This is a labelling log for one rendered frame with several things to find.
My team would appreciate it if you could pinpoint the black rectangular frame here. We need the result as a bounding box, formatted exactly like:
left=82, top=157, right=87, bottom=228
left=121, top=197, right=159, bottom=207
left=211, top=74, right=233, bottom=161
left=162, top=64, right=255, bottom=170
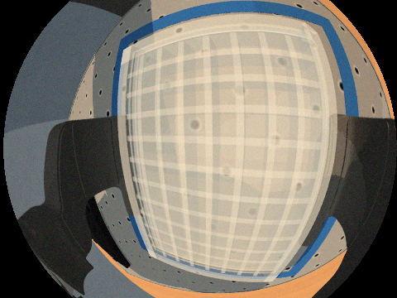
left=85, top=197, right=130, bottom=268

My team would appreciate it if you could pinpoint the blue tape outline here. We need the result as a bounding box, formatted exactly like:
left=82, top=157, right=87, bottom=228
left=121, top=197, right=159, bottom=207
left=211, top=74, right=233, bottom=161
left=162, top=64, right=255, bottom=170
left=112, top=1, right=359, bottom=278

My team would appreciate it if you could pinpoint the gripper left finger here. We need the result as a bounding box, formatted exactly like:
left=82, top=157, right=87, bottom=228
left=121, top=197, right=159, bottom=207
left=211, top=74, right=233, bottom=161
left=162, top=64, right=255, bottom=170
left=17, top=116, right=134, bottom=296

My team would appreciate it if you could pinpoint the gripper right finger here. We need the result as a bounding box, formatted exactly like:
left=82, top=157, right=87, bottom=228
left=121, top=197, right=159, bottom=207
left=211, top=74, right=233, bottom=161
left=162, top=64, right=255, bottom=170
left=301, top=114, right=397, bottom=298

